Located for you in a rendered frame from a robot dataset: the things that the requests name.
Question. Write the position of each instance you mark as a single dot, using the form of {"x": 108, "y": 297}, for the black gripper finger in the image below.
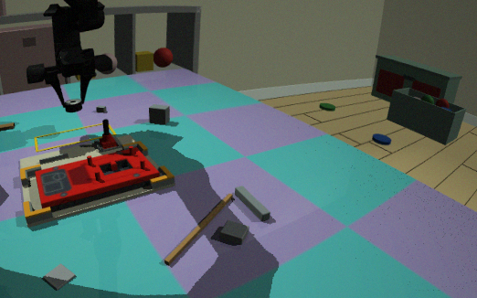
{"x": 84, "y": 83}
{"x": 55, "y": 84}

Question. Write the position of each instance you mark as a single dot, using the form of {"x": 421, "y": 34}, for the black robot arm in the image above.
{"x": 79, "y": 16}

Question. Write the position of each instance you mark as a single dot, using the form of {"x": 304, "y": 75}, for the black and white wheel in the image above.
{"x": 73, "y": 105}

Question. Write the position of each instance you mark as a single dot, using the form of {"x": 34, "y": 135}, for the tan rectangular block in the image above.
{"x": 7, "y": 126}

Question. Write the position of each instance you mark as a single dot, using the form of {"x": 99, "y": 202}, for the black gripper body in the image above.
{"x": 37, "y": 73}

